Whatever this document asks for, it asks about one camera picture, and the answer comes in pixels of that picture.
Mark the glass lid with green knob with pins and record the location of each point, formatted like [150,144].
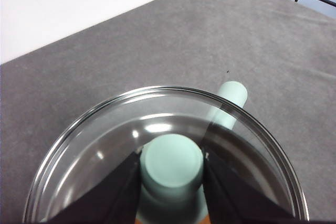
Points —
[170,161]

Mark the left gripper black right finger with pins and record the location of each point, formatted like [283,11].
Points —
[236,197]

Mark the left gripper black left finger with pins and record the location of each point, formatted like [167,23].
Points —
[113,197]

